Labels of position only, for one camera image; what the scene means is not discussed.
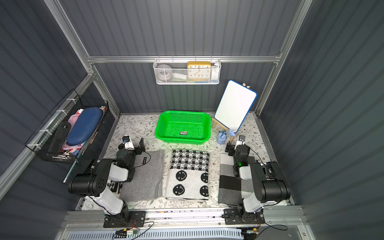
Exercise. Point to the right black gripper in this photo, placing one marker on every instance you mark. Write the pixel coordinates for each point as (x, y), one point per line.
(231, 147)

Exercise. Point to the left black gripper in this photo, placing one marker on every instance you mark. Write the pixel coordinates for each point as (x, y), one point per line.
(139, 145)

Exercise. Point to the grey black checkered scarf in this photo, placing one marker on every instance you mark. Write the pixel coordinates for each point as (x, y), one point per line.
(233, 190)

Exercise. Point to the plain grey scarf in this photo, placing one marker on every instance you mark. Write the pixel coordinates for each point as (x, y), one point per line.
(147, 183)

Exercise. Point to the smiley houndstooth knit scarf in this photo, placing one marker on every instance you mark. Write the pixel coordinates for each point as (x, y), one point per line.
(188, 176)

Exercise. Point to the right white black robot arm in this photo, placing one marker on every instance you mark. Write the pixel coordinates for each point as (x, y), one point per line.
(269, 182)

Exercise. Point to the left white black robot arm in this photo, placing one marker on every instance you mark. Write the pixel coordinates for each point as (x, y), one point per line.
(93, 182)

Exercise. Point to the black white houndstooth scarf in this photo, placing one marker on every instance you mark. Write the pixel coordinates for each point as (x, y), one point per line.
(115, 187)

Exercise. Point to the green plastic basket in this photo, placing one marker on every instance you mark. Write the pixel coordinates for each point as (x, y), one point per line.
(171, 123)

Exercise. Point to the pink items in basket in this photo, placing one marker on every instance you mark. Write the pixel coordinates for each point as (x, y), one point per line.
(72, 150)

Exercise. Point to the small blue figurine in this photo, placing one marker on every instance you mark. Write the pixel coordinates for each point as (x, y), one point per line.
(222, 136)

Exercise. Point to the wooden easel stand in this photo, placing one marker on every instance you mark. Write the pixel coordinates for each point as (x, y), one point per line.
(216, 122)

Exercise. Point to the white tape roll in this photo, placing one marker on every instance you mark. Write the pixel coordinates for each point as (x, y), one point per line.
(163, 73)

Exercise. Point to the yellow alarm clock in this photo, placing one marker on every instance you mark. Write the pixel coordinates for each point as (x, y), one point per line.
(199, 70)

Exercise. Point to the white board blue frame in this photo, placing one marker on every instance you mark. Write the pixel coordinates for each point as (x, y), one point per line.
(234, 106)

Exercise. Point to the black wire side basket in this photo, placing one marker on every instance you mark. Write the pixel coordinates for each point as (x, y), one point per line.
(41, 139)

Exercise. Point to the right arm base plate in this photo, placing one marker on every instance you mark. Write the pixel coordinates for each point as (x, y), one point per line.
(235, 217)

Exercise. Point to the black remote handle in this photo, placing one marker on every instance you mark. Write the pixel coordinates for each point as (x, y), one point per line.
(59, 138)

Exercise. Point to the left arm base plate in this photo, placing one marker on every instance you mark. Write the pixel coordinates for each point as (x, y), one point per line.
(125, 220)

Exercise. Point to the aluminium front rail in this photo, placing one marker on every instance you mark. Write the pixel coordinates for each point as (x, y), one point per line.
(211, 217)

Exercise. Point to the white wire wall basket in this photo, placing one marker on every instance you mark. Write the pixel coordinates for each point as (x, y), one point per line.
(179, 75)

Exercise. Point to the small circuit board with wires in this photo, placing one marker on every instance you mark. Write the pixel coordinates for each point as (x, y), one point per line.
(124, 233)

